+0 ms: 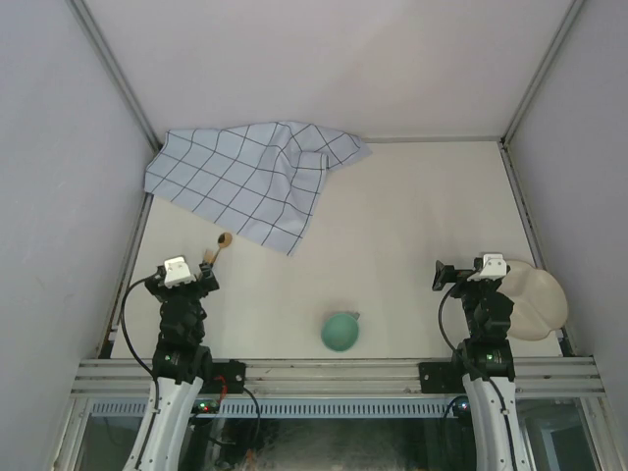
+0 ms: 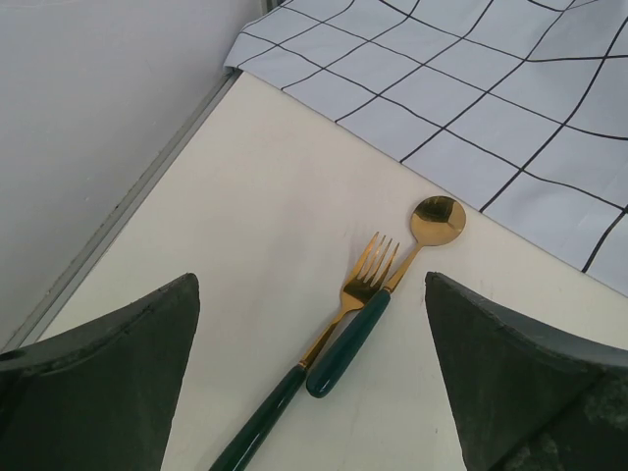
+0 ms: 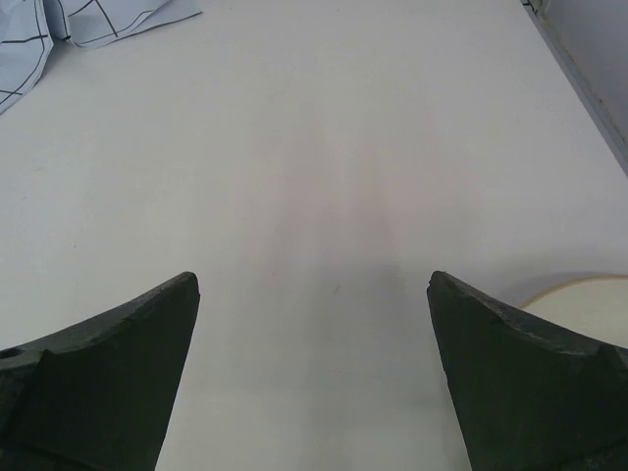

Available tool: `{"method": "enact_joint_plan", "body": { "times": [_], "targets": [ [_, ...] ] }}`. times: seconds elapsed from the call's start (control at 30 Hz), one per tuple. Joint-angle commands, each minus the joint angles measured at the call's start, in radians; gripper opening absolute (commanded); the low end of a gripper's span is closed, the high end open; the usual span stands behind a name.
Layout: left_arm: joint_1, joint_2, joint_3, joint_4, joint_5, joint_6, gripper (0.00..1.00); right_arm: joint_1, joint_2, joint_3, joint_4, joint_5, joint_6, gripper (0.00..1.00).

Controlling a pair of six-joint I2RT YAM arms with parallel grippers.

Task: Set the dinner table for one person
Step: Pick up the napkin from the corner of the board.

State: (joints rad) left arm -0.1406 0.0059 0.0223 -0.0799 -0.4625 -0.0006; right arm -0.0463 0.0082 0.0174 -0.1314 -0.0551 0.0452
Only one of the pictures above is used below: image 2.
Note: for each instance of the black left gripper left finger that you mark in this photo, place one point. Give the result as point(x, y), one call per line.
point(101, 396)

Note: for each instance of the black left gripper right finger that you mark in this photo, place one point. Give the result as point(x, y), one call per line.
point(525, 395)

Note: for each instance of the gold fork green handle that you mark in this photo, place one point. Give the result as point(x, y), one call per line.
point(365, 278)

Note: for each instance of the gold spoon green handle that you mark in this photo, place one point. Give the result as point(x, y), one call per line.
point(435, 221)

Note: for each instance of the white black-grid tablecloth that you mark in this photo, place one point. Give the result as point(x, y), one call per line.
point(517, 108)

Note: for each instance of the aluminium enclosure frame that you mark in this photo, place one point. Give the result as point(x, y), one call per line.
point(92, 92)

